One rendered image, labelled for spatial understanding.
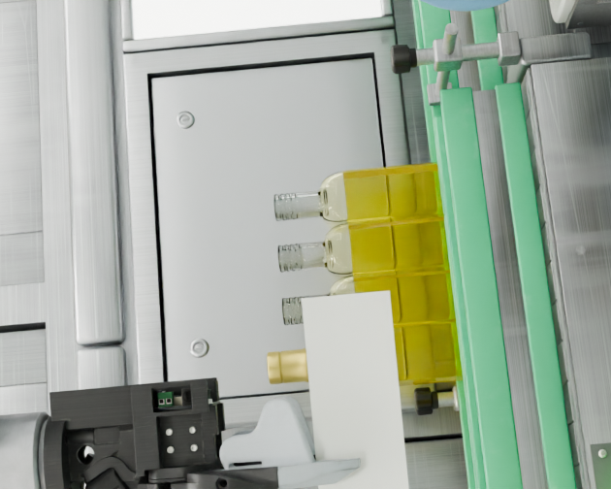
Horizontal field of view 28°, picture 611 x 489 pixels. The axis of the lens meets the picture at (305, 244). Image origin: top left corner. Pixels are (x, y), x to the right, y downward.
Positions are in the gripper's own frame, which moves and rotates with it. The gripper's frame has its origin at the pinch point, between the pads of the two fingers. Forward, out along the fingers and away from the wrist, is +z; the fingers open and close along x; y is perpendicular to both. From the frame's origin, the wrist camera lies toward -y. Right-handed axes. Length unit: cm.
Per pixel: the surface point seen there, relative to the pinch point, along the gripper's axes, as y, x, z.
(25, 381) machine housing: 8, 59, -37
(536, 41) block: 37, 31, 22
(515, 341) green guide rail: 8.0, 28.7, 16.9
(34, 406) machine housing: 6, 59, -36
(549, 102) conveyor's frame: 30.5, 30.3, 22.7
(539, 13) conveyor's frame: 43, 42, 25
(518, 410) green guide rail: 1.6, 27.7, 16.3
